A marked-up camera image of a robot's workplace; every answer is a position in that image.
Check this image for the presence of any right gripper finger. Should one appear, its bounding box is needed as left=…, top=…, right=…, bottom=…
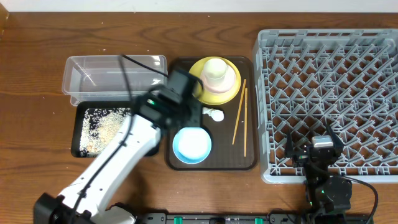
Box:
left=285, top=130, right=294, bottom=157
left=326, top=124, right=344, bottom=149

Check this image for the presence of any white tissue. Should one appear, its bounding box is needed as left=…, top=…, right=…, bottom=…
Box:
left=202, top=107, right=224, bottom=122

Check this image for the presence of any light blue bowl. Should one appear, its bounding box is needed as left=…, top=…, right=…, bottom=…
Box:
left=172, top=127, right=212, bottom=164

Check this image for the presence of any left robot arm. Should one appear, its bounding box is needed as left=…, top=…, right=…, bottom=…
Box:
left=33, top=70, right=202, bottom=223

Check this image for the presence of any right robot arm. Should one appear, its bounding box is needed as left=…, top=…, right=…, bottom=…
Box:
left=284, top=125, right=352, bottom=223

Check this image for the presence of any grey dishwasher rack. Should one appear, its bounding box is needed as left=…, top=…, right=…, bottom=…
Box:
left=253, top=29, right=397, bottom=184

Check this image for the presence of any black waste tray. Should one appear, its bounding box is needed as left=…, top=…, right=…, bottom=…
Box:
left=70, top=101, right=161, bottom=159

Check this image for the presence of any yellow plate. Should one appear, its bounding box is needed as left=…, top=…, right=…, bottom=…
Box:
left=189, top=57, right=241, bottom=105

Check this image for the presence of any pink bowl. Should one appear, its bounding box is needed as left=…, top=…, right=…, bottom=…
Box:
left=200, top=65, right=236, bottom=94

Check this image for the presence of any white cup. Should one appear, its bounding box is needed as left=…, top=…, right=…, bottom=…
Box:
left=201, top=58, right=228, bottom=80

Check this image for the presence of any brown serving tray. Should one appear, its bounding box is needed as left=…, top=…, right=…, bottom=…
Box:
left=165, top=56, right=259, bottom=170

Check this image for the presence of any left wooden chopstick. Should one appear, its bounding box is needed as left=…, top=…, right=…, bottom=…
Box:
left=232, top=79, right=246, bottom=145

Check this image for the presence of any spilled rice pile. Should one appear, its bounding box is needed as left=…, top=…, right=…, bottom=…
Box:
left=79, top=108, right=131, bottom=157

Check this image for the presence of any clear plastic bin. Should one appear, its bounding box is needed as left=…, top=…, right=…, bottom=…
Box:
left=62, top=55, right=167, bottom=106

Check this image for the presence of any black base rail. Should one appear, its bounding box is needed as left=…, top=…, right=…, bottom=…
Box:
left=136, top=210, right=374, bottom=224

